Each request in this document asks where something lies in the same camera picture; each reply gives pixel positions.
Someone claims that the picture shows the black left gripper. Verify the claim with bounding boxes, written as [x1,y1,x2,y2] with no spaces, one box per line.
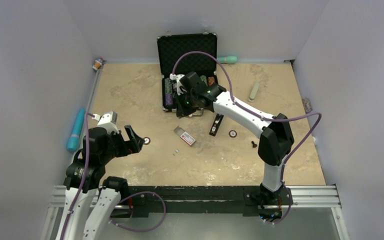
[99,124,144,164]

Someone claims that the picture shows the grey object at right wall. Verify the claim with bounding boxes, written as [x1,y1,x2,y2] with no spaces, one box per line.
[301,97,313,114]

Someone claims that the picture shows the right poker chip on table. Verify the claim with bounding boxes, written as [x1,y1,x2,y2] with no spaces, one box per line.
[228,130,238,138]

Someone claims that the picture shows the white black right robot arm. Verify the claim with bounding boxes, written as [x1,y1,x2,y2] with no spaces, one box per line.
[169,72,295,204]

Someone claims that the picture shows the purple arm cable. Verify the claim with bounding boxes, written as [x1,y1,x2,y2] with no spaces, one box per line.
[58,112,97,240]
[172,50,323,226]

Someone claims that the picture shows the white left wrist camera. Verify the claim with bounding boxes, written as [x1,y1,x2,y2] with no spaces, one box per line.
[92,111,119,134]

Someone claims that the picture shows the pale green stapler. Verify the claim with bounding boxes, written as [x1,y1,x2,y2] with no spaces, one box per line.
[248,82,260,102]

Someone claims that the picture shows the poker chip on table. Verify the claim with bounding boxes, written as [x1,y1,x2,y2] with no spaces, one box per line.
[228,130,238,138]
[143,137,151,145]

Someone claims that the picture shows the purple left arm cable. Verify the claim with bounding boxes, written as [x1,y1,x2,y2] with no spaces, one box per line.
[58,112,97,240]

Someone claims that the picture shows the purple chip stack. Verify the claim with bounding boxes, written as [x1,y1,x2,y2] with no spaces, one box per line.
[165,93,174,109]

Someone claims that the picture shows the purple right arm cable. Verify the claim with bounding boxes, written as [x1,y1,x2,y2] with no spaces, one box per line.
[172,50,323,226]

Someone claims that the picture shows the small orange bottle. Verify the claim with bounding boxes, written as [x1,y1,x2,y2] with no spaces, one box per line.
[92,57,105,71]

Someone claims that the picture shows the black poker chip case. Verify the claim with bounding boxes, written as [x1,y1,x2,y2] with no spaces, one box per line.
[156,32,219,112]

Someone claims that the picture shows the green chip stack left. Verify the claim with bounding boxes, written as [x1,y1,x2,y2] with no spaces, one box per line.
[164,78,173,95]

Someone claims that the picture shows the black stapler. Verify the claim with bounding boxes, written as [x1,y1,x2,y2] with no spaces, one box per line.
[209,113,224,137]

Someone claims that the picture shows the left poker chip on table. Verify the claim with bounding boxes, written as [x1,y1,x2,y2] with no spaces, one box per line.
[143,137,151,145]

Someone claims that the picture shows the brown chip stack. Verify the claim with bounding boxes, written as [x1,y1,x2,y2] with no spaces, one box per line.
[207,76,216,86]

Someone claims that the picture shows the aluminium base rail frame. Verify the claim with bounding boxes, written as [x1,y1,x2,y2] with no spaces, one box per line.
[40,185,349,240]

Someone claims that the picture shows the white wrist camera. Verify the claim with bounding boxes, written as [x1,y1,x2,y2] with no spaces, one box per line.
[169,73,185,96]
[92,111,119,134]

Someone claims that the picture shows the green chip stack right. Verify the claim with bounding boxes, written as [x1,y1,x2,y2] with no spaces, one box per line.
[200,75,208,85]

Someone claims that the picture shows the teal blue handle tool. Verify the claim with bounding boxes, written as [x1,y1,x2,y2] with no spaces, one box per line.
[66,108,86,153]

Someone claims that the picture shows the green chip stack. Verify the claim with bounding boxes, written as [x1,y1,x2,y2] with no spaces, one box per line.
[200,75,208,85]
[164,78,173,95]

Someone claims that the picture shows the mint green flashlight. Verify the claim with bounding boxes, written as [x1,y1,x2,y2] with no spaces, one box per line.
[217,56,238,65]

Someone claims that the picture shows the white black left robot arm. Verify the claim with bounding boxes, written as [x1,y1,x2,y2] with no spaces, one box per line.
[56,111,145,240]

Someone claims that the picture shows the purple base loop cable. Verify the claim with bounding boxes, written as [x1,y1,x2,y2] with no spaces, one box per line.
[107,190,166,233]

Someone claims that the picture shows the small black screw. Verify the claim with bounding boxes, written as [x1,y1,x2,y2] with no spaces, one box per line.
[251,141,258,148]

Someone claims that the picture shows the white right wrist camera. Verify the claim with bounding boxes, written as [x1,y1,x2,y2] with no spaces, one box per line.
[169,73,185,96]

